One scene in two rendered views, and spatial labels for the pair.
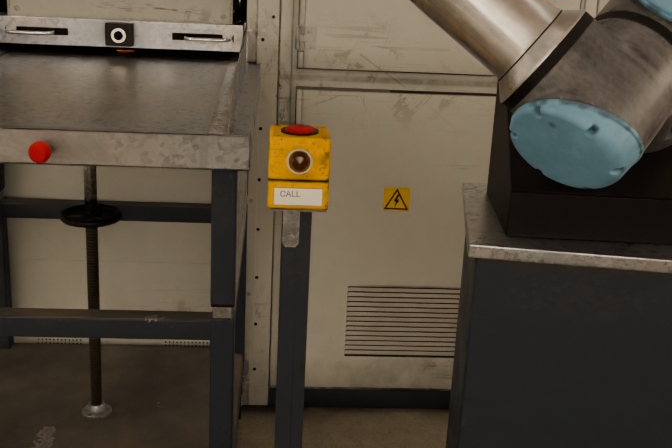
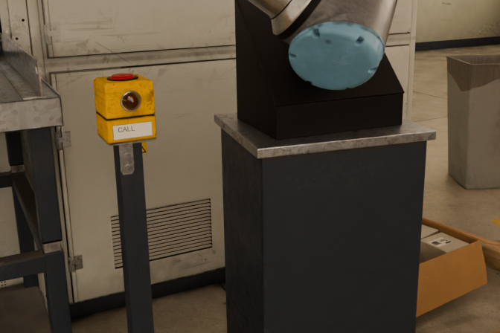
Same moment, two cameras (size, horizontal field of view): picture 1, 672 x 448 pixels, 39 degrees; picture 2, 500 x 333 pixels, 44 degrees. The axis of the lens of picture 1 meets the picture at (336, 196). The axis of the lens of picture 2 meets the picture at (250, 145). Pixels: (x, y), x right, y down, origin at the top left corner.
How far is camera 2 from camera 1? 36 cm
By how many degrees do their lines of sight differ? 21
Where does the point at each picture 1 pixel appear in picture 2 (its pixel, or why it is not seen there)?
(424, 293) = (165, 210)
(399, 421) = (163, 306)
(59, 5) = not seen: outside the picture
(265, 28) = (17, 30)
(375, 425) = not seen: hidden behind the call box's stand
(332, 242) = (94, 186)
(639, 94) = (379, 13)
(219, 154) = (36, 115)
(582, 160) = (347, 66)
